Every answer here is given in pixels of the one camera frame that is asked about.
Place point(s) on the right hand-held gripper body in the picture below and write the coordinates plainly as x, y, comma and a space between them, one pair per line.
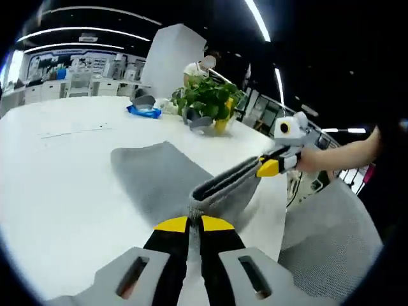
291, 130

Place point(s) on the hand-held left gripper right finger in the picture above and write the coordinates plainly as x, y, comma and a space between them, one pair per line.
223, 255

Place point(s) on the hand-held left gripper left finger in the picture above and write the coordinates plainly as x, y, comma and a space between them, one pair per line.
165, 255

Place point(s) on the grey towel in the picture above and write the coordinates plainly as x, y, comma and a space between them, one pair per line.
159, 172

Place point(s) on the yellow bottle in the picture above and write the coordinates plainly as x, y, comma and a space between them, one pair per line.
224, 119

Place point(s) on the grey mesh office chair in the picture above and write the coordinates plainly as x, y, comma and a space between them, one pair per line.
328, 236

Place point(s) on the green potted plant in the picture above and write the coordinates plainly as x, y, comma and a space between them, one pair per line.
207, 95

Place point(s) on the white cup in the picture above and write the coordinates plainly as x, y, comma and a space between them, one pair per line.
168, 106

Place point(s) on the white table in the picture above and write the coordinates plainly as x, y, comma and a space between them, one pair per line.
63, 178

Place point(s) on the blue wipes packet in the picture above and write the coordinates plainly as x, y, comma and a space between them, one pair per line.
145, 112

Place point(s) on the grey bowl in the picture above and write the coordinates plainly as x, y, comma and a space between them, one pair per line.
144, 101

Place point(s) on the white chair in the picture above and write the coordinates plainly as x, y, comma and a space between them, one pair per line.
79, 85

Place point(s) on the ceiling air conditioner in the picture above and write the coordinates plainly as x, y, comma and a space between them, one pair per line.
88, 38

